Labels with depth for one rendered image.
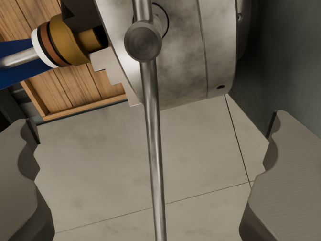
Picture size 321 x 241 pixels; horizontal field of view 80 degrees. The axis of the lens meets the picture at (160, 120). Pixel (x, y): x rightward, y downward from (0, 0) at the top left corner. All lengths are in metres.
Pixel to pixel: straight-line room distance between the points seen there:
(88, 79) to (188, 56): 0.44
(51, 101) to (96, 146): 1.22
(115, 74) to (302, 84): 0.26
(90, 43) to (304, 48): 0.29
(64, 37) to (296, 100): 0.33
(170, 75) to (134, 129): 1.47
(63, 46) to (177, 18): 0.21
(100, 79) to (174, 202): 1.82
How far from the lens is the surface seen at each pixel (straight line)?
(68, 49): 0.36
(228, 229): 2.69
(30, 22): 0.66
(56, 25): 0.37
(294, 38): 0.24
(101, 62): 0.36
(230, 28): 0.22
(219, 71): 0.24
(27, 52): 0.43
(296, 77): 0.25
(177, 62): 0.22
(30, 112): 0.78
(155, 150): 0.16
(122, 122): 1.67
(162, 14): 0.20
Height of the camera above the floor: 1.44
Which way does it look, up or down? 63 degrees down
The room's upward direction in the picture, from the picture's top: 176 degrees counter-clockwise
